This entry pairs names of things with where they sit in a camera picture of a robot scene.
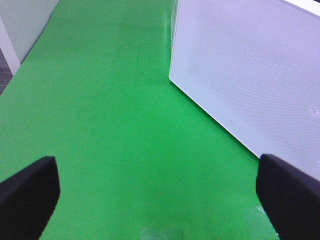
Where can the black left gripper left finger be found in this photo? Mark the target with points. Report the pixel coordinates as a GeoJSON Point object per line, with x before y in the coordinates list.
{"type": "Point", "coordinates": [28, 199]}

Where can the white partition board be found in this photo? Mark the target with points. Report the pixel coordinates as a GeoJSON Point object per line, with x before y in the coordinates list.
{"type": "Point", "coordinates": [21, 24]}

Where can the green table cloth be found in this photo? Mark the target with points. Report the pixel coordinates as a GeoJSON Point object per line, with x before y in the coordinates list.
{"type": "Point", "coordinates": [137, 158]}

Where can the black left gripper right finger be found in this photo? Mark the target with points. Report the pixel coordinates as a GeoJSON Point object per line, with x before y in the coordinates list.
{"type": "Point", "coordinates": [290, 198]}

